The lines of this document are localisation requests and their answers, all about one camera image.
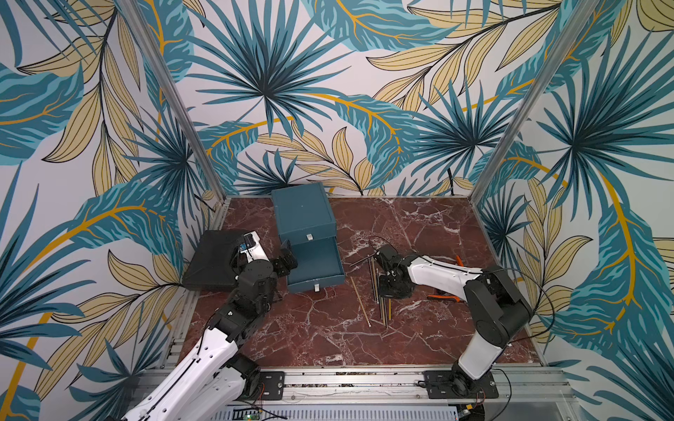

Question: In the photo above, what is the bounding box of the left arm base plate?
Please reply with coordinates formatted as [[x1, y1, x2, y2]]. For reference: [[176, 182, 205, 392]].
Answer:
[[250, 371, 286, 402]]

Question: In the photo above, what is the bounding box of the teal drawer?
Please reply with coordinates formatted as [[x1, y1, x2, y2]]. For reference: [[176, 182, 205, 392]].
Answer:
[[287, 237, 346, 294]]

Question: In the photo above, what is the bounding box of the orange handled tool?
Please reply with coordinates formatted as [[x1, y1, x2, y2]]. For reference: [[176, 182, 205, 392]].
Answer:
[[421, 255, 466, 303]]

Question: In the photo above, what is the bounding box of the dark pencil near cabinet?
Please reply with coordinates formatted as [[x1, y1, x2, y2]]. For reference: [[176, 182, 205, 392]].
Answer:
[[349, 253, 377, 267]]

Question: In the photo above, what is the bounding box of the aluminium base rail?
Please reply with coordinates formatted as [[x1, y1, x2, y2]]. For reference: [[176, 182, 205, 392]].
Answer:
[[120, 367, 580, 421]]

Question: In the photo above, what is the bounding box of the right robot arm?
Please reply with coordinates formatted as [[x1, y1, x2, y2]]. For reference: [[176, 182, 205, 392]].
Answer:
[[374, 245, 535, 382]]

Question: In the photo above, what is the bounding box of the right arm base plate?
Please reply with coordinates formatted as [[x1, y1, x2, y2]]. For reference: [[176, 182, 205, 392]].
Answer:
[[418, 370, 500, 402]]

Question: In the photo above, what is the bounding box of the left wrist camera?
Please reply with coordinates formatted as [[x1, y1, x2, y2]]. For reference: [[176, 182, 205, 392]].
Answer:
[[239, 232, 269, 263]]

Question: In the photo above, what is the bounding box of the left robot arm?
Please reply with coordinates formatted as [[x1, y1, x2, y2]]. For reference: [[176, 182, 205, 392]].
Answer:
[[121, 240, 298, 420]]

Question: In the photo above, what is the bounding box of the black plastic case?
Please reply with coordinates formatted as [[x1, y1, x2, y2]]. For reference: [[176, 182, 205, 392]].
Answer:
[[182, 229, 246, 292]]

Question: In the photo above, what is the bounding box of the teal drawer cabinet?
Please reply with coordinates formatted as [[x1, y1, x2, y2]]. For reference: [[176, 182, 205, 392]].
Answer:
[[271, 182, 337, 246]]

